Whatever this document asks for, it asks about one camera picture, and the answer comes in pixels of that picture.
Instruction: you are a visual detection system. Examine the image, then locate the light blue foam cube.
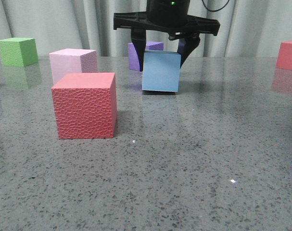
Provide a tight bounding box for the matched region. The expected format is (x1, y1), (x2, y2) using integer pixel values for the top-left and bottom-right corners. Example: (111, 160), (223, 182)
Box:
(141, 50), (181, 92)

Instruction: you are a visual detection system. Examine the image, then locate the green foam cube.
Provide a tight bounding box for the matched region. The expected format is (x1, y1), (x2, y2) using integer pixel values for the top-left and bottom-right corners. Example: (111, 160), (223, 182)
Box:
(0, 38), (38, 67)

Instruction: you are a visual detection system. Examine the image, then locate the pink foam cube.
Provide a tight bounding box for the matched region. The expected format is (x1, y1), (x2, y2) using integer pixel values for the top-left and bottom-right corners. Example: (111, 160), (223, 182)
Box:
(49, 48), (98, 84)

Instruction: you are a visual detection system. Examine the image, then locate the red foam cube at right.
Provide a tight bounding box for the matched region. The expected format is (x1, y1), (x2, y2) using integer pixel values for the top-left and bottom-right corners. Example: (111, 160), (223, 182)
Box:
(276, 40), (292, 70)

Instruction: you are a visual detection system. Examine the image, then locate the grey pleated curtain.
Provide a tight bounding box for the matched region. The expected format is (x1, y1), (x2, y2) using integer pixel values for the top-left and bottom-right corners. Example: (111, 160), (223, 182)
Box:
(0, 0), (292, 57)

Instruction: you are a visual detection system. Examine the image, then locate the black cable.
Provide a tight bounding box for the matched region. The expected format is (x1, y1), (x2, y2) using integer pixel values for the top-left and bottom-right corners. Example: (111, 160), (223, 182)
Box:
(201, 0), (231, 12)

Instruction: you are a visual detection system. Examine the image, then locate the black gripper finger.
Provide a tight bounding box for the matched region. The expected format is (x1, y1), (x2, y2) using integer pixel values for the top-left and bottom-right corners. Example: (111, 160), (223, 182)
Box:
(131, 28), (146, 71)
(178, 35), (200, 66)

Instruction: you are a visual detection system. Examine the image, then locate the dark purple foam cube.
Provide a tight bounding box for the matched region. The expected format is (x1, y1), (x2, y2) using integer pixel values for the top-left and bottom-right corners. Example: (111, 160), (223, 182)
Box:
(127, 41), (164, 71)

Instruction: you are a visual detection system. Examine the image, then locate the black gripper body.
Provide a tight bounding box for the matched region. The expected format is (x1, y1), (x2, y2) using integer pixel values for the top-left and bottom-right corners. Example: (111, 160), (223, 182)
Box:
(114, 0), (220, 40)

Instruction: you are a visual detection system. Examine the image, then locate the red textured foam cube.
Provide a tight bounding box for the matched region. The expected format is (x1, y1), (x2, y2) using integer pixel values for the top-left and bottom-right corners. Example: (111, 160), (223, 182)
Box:
(51, 73), (117, 139)

